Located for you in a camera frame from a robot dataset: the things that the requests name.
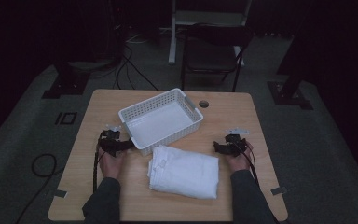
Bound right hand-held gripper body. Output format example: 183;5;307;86
225;126;250;158

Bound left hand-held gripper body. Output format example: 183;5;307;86
99;123;123;158

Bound person's right hand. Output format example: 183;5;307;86
224;140;255;174

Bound person's left hand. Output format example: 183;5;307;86
98;147;128;180

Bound white perforated plastic basket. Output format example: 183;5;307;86
117;88;205;157

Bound folded white cloth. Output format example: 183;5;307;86
146;144;221;201

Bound grey tape piece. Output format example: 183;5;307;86
269;186;288;196
52;189;69;199

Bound black stand base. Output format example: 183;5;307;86
267;0;314;111
41;59;91;100

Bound black folding chair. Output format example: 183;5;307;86
180;23;255;93

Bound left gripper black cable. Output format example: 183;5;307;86
91;136;104;194

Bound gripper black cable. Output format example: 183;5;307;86
238;142;282;224
91;136;104;194

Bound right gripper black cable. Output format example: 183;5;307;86
238;142;282;224

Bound black floor cables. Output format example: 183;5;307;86
114;31;160;91

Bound black floor cable loop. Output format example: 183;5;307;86
14;152;65;224

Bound white metal stand frame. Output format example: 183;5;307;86
168;0;254;67

